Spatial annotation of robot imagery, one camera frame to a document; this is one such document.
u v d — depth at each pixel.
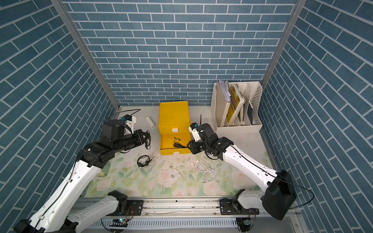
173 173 0.86
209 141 0.59
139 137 0.60
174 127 0.83
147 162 0.89
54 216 0.37
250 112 1.02
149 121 1.08
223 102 0.83
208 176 0.85
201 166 0.88
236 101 0.92
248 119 1.05
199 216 0.73
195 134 0.71
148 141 0.70
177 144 0.89
